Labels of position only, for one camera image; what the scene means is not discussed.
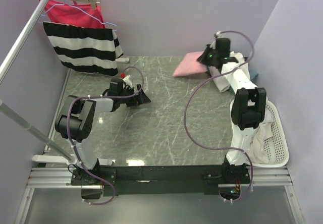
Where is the folded white t shirt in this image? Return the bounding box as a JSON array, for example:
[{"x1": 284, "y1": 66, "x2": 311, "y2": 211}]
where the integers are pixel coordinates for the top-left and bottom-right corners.
[{"x1": 207, "y1": 51, "x2": 251, "y2": 93}]

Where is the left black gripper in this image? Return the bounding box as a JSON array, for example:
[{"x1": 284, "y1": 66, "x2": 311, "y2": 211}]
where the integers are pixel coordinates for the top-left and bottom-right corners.
[{"x1": 119, "y1": 84, "x2": 151, "y2": 107}]

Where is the blue wire hanger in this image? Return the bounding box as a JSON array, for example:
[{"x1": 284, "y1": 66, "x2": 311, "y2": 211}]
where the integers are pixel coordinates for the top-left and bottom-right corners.
[{"x1": 37, "y1": 0, "x2": 119, "y2": 32}]

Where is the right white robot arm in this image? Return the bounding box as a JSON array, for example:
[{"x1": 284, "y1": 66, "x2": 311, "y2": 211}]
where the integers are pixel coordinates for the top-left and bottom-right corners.
[{"x1": 197, "y1": 37, "x2": 266, "y2": 183}]

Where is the folded blue t shirt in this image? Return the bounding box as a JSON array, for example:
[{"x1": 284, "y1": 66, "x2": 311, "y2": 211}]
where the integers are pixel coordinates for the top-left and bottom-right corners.
[{"x1": 228, "y1": 67, "x2": 260, "y2": 93}]

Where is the pink t shirt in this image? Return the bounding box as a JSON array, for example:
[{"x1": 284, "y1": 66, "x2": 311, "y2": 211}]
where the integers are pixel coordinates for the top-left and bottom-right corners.
[{"x1": 173, "y1": 51, "x2": 207, "y2": 77}]

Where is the red hanging garment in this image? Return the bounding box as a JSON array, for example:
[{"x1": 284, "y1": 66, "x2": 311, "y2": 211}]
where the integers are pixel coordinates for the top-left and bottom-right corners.
[{"x1": 39, "y1": 0, "x2": 106, "y2": 29}]

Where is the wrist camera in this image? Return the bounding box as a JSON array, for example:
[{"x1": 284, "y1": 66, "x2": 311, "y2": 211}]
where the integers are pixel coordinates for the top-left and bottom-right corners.
[
  {"x1": 121, "y1": 73, "x2": 134, "y2": 88},
  {"x1": 214, "y1": 31, "x2": 223, "y2": 40}
]

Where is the metal clothes rack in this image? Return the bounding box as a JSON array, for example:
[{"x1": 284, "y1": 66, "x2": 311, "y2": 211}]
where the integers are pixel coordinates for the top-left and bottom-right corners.
[{"x1": 0, "y1": 0, "x2": 131, "y2": 169}]

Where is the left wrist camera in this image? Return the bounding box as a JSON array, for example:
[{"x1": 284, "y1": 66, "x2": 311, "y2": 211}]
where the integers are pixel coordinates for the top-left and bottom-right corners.
[{"x1": 121, "y1": 73, "x2": 134, "y2": 88}]

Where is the black white striped garment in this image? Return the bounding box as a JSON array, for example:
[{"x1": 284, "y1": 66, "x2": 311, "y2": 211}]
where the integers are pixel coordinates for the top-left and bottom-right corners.
[{"x1": 43, "y1": 22, "x2": 124, "y2": 76}]

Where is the black base beam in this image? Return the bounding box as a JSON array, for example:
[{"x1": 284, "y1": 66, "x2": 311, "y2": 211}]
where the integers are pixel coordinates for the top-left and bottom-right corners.
[{"x1": 71, "y1": 164, "x2": 250, "y2": 197}]

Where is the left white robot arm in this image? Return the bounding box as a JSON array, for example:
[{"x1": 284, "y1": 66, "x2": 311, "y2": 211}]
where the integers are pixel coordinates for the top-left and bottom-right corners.
[{"x1": 55, "y1": 78, "x2": 151, "y2": 185}]

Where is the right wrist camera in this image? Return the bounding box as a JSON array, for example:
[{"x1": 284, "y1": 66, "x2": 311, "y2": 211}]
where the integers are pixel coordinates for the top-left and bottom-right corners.
[{"x1": 214, "y1": 31, "x2": 223, "y2": 40}]

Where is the white laundry basket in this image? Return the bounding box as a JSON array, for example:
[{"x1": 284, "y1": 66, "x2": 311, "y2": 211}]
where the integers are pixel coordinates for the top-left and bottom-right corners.
[{"x1": 226, "y1": 100, "x2": 289, "y2": 168}]

